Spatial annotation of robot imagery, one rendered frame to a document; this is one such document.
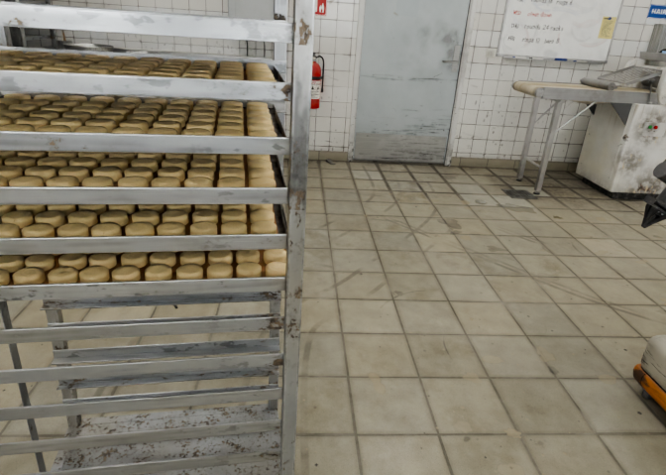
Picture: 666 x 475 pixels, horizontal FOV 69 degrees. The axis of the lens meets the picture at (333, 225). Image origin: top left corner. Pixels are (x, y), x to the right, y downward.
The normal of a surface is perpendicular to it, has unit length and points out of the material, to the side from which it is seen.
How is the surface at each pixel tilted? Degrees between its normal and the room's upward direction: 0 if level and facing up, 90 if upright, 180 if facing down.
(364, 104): 90
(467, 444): 0
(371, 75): 90
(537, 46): 90
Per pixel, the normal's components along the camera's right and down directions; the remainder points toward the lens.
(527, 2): 0.07, 0.40
